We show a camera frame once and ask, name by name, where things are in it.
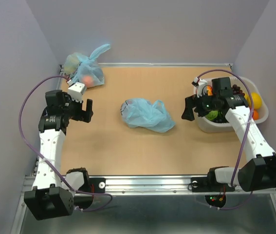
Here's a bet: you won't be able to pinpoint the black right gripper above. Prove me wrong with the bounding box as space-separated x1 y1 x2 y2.
181 89 219 121

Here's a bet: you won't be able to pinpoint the dark purple grape bunch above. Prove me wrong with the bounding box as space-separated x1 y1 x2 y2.
232 84 245 96

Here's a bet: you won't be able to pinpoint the light blue printed plastic bag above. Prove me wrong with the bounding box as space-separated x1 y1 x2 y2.
120 98 175 133

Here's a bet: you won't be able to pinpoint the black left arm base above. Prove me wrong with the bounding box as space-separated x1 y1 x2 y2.
65 168 106 209

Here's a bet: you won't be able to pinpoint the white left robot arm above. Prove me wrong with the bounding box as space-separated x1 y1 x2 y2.
24 84 93 220

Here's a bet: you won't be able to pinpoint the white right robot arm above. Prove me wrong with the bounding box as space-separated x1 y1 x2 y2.
182 77 276 192

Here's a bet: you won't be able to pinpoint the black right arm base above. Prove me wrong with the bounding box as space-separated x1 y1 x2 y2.
187 167 235 209

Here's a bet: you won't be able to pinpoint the tied blue bag of fruit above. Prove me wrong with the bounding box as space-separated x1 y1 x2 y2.
62 44 110 88

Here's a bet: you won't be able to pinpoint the white plastic basket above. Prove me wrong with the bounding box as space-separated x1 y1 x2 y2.
194 77 269 133

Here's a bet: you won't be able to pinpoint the orange fruit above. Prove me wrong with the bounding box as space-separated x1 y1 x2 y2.
252 110 259 120

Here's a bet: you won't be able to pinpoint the yellow lemon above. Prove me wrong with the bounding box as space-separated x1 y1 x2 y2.
246 92 262 110

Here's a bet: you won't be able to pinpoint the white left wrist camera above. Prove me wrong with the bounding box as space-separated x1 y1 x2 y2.
67 82 87 103

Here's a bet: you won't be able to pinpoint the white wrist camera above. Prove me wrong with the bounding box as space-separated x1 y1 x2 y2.
192 77 208 96
67 82 87 103

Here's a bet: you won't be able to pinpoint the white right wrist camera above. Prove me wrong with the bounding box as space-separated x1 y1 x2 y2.
192 77 208 96

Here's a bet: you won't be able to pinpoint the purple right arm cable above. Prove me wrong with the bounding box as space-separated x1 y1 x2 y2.
197 69 254 211

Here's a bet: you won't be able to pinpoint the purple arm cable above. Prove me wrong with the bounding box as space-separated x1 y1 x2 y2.
18 75 113 212
197 69 254 211

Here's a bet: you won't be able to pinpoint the aluminium front rail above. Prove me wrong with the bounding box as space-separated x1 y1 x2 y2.
22 173 276 195

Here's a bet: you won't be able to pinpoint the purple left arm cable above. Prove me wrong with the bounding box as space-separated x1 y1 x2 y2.
18 75 113 212

